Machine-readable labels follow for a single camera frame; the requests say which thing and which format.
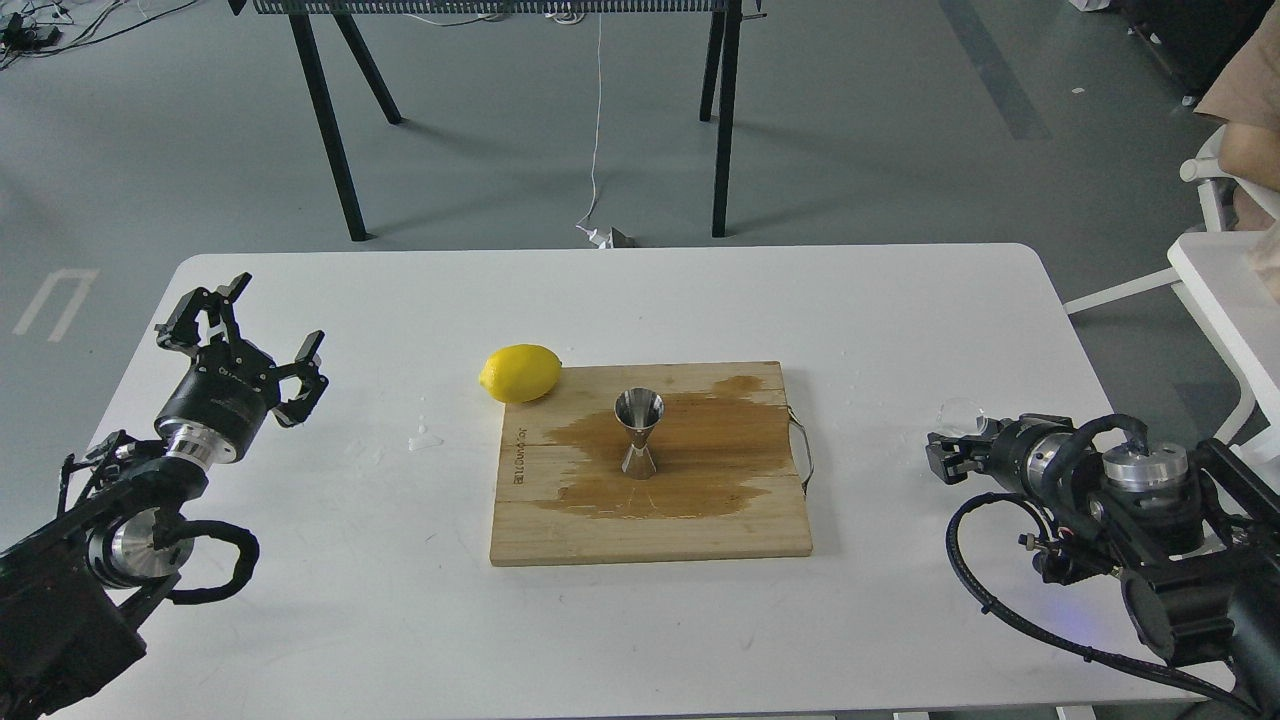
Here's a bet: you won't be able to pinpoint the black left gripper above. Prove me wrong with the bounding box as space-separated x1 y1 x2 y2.
154 272 329 464

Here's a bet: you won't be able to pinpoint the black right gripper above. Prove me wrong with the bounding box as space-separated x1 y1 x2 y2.
925 415 1076 496

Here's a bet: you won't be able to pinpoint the steel double jigger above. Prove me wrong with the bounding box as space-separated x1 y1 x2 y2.
614 387 666 480

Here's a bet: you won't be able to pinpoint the small clear glass cup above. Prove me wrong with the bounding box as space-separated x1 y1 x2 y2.
934 397 988 437

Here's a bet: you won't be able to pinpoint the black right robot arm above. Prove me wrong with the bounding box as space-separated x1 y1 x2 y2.
925 414 1279 719

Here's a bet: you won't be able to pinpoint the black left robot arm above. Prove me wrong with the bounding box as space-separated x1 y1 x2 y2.
1 273 328 719

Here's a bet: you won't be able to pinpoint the wooden cutting board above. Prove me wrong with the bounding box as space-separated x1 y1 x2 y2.
489 361 813 568

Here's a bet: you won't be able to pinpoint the yellow lemon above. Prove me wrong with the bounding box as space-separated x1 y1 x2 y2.
477 345 562 404

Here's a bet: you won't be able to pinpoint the white side table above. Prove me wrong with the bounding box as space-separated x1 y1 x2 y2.
1167 232 1279 489

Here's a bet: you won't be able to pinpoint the white office chair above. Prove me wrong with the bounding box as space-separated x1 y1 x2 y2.
1060 122 1280 316

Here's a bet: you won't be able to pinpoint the black metal table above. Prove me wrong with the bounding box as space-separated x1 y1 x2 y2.
221 1 768 246

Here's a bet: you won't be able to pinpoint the white hanging cable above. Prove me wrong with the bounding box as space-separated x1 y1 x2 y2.
576 12 637 250

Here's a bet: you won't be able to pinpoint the black floor cables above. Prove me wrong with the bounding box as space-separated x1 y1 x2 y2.
0 0 201 70

